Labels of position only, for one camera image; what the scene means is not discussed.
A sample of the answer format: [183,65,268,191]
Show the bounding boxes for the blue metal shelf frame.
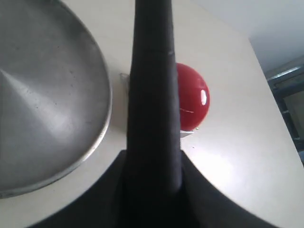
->
[265,56,304,162]

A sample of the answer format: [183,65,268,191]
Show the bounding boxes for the round steel plate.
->
[0,0,112,199]

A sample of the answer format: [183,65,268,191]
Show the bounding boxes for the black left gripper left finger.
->
[31,150,126,228]

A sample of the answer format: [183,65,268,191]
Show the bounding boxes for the yellow black claw hammer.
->
[118,0,198,228]

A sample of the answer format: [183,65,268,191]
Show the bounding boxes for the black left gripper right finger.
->
[179,149,304,228]

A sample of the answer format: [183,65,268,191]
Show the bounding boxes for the red dome push button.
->
[120,62,211,138]

